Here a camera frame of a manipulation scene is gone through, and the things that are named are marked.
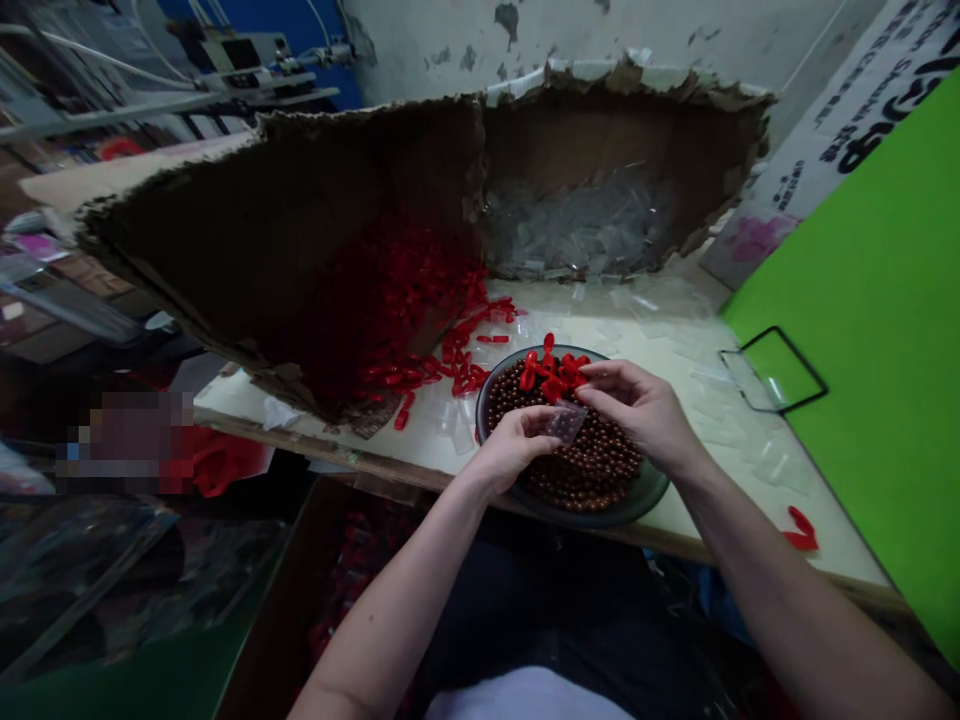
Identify person's left hand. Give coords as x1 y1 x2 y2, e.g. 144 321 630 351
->
458 408 566 501

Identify person's right hand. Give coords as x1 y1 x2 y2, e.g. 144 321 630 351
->
575 359 705 482

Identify small clear plastic bag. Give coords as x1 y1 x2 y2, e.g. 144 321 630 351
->
545 399 589 451

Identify pile of brown beads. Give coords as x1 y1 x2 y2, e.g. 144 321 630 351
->
483 358 646 508

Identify dark round bowl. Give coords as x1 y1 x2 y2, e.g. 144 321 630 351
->
474 344 672 531

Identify scattered clear bags on table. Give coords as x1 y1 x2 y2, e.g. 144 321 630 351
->
431 275 815 498

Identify bunch of red bows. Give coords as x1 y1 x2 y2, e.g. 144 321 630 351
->
520 332 595 403

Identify person's legs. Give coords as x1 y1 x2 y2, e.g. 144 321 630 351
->
416 515 755 720

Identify pile of red plastic pieces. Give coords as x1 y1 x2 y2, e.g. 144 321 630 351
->
350 230 528 433

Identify single red ribbon piece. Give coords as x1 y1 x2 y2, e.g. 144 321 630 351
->
782 505 821 554

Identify heap of clear plastic bags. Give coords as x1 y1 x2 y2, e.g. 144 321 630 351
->
483 178 678 283

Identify person's body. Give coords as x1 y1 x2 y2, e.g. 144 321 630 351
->
422 662 648 720

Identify brown carton with red parts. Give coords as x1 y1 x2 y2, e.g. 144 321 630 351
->
215 472 485 720

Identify green board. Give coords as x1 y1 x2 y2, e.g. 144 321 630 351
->
719 86 960 670

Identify red cloth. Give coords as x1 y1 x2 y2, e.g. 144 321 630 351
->
182 425 265 501

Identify small torn cardboard box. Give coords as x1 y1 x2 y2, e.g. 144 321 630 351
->
479 53 778 285

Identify large torn cardboard box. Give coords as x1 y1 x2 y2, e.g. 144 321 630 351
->
74 93 490 430

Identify white printed carton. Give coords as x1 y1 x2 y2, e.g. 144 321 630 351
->
700 0 960 295

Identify clear plastic sheets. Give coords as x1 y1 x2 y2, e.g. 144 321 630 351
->
0 493 290 680

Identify black wire frame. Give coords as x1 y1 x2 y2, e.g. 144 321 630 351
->
737 326 831 415

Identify grey machine with hoses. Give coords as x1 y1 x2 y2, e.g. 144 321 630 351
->
0 0 378 145

